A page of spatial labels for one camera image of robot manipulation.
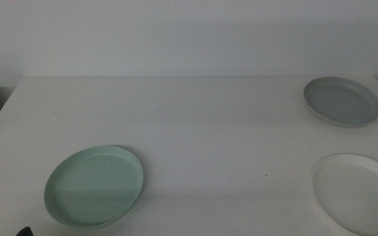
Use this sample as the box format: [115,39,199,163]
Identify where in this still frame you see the pale green shallow bowl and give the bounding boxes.
[43,144,144,228]

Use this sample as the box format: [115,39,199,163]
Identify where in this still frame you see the white shallow bowl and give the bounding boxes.
[312,153,378,236]

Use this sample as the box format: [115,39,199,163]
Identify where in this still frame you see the grey shallow bowl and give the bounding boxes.
[303,76,378,128]

